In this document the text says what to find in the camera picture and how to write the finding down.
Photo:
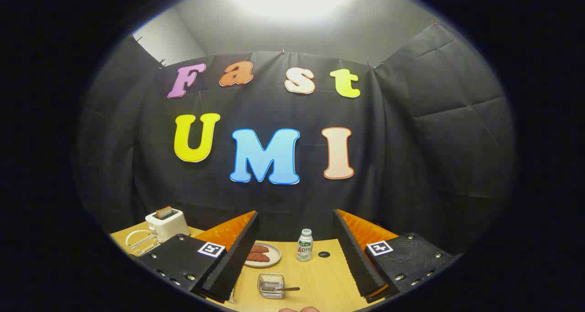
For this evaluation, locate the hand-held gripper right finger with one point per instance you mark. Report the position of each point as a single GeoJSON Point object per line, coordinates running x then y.
{"type": "Point", "coordinates": [358, 261]}

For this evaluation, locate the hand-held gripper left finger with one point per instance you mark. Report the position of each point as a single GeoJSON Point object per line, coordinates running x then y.
{"type": "Point", "coordinates": [237, 257]}

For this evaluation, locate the beige round plate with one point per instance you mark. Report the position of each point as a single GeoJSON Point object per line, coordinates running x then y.
{"type": "Point", "coordinates": [273, 253]}

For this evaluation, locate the white drink bottle green label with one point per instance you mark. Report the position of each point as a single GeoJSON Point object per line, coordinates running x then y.
{"type": "Point", "coordinates": [304, 248]}

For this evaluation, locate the white toaster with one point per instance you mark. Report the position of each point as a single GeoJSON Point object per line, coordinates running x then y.
{"type": "Point", "coordinates": [170, 227]}

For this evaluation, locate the brown toast slice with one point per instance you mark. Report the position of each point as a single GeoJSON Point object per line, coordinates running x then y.
{"type": "Point", "coordinates": [163, 212]}

